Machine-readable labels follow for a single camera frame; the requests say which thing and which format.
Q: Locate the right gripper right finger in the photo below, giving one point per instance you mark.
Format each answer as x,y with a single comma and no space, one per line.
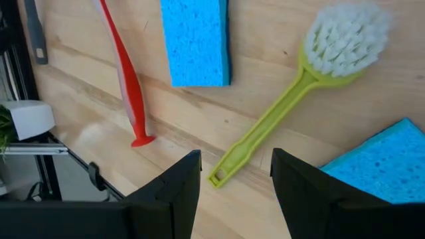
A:
315,206

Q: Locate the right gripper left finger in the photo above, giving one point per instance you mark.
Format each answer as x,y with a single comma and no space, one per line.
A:
159,212

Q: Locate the lime green dish brush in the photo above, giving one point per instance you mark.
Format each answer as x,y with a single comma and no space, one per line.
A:
269,122

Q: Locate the blue kitchen sponge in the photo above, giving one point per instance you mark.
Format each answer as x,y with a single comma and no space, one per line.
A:
391,162
196,43

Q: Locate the black table edge clamp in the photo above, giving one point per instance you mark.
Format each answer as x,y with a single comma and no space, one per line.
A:
96,176

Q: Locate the small green plant white pot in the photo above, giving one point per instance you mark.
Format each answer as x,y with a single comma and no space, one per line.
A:
28,119

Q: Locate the silver metal bracket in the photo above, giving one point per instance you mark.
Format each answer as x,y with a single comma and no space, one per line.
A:
33,149

